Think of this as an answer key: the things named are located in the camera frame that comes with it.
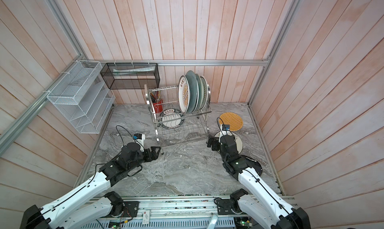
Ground black mesh wall basket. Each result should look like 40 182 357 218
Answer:
101 62 160 90

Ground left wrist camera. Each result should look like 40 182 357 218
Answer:
133 133 145 152

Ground white green clover plate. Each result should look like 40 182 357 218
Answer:
195 74 204 111

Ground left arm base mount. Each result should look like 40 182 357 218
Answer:
102 201 140 218

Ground white wire mesh shelf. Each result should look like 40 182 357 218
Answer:
47 61 115 134

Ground bundle of pens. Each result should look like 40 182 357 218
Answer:
150 91 162 104

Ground black round plate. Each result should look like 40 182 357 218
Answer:
242 155 263 176

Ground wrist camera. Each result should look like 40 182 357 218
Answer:
220 124 232 137
133 133 145 152

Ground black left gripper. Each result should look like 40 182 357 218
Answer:
127 146 162 172

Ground yellow woven coaster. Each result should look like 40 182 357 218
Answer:
220 112 244 131

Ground green rim lettered plate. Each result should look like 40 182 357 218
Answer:
159 109 184 129

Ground aluminium front rail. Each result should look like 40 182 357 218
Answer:
55 194 302 229

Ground red pen holder cup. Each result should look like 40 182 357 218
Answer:
153 99 164 114

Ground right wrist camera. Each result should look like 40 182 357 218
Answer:
220 124 232 137

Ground orange sunburst plate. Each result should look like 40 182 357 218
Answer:
201 76 211 110
178 76 190 113

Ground large teal plate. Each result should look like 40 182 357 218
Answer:
186 70 199 113

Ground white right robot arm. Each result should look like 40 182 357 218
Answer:
207 135 311 229

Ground stainless steel dish rack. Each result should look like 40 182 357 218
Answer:
144 85 212 147

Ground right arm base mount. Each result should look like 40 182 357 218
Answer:
214 198 242 215

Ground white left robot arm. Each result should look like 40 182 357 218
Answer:
20 142 161 229

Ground light blue flower plate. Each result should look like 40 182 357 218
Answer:
200 76 208 110

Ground cream floral plate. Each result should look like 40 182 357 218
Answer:
214 132 243 154

